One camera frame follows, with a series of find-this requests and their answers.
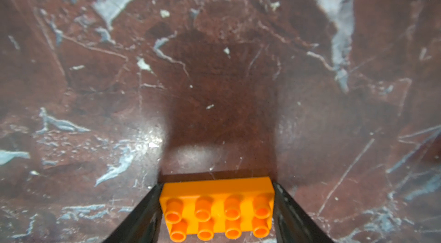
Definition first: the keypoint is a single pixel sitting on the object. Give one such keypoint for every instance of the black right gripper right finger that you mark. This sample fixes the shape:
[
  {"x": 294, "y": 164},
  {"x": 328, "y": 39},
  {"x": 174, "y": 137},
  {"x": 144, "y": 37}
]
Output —
[{"x": 292, "y": 223}]

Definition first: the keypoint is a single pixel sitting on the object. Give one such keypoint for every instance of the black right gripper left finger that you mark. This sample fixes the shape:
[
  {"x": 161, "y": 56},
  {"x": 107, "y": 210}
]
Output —
[{"x": 142, "y": 225}]

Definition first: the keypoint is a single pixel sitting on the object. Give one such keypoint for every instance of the small orange lego brick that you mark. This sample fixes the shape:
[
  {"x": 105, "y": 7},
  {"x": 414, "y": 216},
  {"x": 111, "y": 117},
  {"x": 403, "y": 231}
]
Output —
[{"x": 230, "y": 207}]

